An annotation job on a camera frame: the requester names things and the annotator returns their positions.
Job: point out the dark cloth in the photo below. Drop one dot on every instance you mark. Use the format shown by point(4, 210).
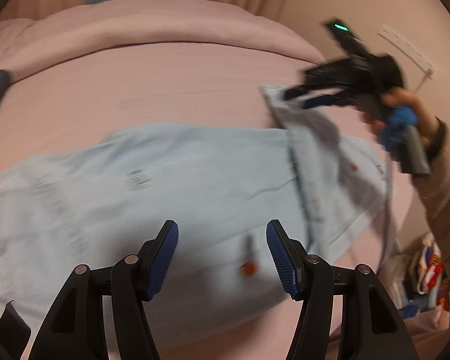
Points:
point(9, 330)

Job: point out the pink duvet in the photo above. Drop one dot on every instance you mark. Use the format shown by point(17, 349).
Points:
point(135, 22)

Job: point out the person's right forearm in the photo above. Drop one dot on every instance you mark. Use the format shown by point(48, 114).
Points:
point(442, 202)

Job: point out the light blue denim pants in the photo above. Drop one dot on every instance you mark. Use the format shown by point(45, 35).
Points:
point(172, 180)

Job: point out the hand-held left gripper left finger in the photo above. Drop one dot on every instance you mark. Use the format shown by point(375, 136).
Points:
point(163, 260)

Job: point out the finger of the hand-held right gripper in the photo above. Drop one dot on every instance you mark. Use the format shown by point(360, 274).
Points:
point(330, 71)
point(318, 99)

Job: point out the pink bed sheet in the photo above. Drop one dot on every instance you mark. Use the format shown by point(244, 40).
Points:
point(153, 82)

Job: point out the person's right hand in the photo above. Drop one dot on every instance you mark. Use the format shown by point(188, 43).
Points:
point(412, 99)

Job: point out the colourful printed bag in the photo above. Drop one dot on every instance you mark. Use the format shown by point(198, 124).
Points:
point(433, 266)

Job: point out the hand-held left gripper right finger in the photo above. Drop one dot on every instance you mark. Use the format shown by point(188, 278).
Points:
point(283, 260)

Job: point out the white power strip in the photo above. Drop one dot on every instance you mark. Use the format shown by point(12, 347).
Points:
point(405, 47)

